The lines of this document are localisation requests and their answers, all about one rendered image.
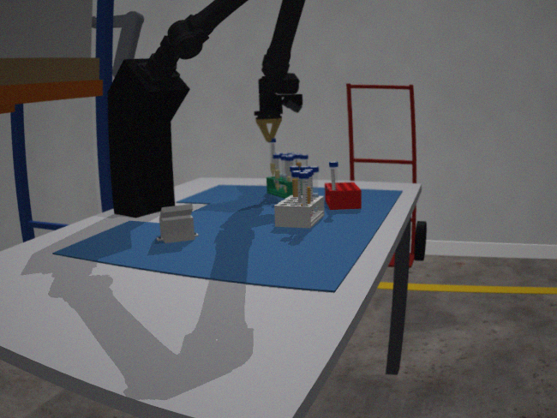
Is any white tube rack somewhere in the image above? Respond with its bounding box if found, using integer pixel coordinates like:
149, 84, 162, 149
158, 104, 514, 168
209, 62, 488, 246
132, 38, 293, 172
274, 195, 324, 228

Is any red tube rack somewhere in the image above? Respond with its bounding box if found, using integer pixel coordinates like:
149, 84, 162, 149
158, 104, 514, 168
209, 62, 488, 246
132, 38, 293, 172
325, 182, 362, 210

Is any blue bench mat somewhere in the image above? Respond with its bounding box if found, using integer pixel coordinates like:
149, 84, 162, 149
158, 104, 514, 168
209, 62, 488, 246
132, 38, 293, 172
52, 185, 403, 292

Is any green test tube rack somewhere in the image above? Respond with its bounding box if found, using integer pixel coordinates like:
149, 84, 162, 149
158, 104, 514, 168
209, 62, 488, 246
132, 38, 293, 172
267, 176, 293, 199

